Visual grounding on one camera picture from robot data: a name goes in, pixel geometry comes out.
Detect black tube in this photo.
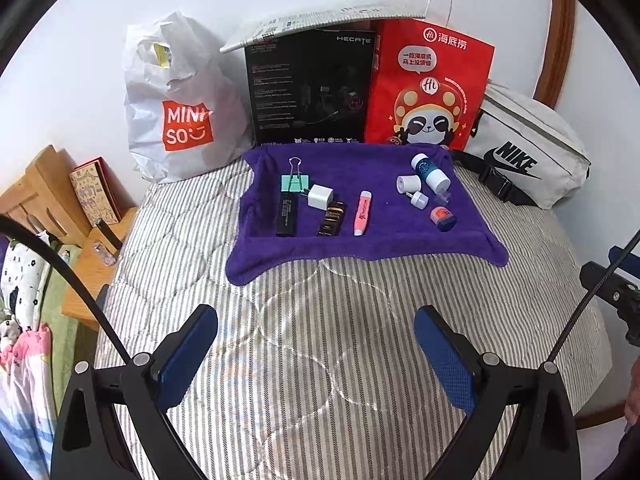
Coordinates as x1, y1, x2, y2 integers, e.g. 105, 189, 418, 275
276, 191, 300, 237

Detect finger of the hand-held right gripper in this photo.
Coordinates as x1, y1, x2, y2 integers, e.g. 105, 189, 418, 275
579, 261, 640, 311
607, 245, 640, 281

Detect blue and white bottle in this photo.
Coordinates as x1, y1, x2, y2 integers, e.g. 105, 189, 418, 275
411, 154, 450, 192

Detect white floral cloth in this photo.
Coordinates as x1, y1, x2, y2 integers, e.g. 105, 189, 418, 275
0, 237, 53, 341

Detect purple towel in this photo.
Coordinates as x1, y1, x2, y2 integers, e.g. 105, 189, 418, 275
226, 142, 510, 286

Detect black stick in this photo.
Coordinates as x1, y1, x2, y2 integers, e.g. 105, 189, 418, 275
96, 219, 121, 252

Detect striped bedsheet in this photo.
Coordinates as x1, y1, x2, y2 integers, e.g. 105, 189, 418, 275
95, 162, 613, 480

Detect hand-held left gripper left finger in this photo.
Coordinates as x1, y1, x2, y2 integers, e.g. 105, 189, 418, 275
50, 304, 219, 480

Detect pink cloth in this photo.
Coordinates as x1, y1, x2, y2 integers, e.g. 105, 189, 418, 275
0, 322, 53, 376

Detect printed paper sheet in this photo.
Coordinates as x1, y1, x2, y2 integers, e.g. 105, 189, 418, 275
219, 1, 427, 53

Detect person's right hand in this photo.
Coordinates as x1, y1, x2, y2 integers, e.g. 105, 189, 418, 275
625, 360, 640, 433

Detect white waist bag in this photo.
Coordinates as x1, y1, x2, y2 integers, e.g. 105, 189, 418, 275
452, 82, 592, 211

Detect small clear bottle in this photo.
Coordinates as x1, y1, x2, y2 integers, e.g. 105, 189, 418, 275
91, 241, 117, 266

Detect black and gold lipstick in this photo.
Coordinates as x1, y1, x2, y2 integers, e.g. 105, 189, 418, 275
316, 200, 348, 237

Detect green cloth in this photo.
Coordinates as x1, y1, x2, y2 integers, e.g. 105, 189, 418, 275
42, 245, 86, 361

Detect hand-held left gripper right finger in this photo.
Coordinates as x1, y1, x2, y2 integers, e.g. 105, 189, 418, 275
414, 305, 581, 480

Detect orange lid lip balm jar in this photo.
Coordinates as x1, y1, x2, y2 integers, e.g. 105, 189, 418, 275
429, 205, 456, 232

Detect curved wooden frame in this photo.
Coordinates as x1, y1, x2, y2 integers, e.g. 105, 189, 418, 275
532, 0, 577, 110

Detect red paper bag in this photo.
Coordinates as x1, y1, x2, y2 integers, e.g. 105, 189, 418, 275
362, 0, 496, 153

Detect black headphone box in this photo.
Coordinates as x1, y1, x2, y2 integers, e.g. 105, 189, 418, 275
244, 27, 381, 147

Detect green binder clip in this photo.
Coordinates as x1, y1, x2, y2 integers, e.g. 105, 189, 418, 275
281, 157, 312, 195

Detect white charger plug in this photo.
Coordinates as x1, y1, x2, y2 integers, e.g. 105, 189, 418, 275
301, 184, 333, 210

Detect doodle cover notebook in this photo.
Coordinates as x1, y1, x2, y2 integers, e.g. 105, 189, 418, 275
69, 157, 121, 226

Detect wooden bedside table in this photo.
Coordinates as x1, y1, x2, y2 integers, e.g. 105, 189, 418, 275
62, 207, 138, 332

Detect wooden bed edge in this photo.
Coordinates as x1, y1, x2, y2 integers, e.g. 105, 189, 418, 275
575, 402, 632, 430

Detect pink pen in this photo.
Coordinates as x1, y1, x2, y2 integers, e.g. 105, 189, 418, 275
353, 190, 373, 237

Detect black cable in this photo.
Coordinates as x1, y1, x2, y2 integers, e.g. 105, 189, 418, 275
0, 214, 137, 365
547, 230, 640, 365

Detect white plastic shopping bag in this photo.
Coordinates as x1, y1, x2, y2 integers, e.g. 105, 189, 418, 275
124, 10, 253, 183

